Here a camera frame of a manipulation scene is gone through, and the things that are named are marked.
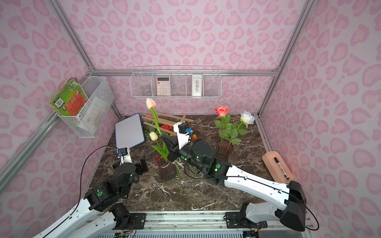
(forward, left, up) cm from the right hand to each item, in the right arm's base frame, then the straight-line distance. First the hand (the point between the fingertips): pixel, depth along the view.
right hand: (160, 139), depth 58 cm
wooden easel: (+42, -1, -35) cm, 55 cm away
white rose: (+16, -37, -6) cm, 41 cm away
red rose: (+36, +9, -36) cm, 52 cm away
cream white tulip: (+3, +3, -16) cm, 17 cm away
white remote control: (+46, -13, -8) cm, 49 cm away
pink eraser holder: (+6, -62, -41) cm, 75 cm away
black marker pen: (+5, -66, -42) cm, 78 cm away
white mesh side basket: (+14, +41, -7) cm, 44 cm away
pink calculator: (+46, +8, -8) cm, 47 cm away
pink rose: (+14, -29, -12) cm, 35 cm away
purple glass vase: (+3, +4, -37) cm, 37 cm away
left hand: (+2, +16, -18) cm, 24 cm away
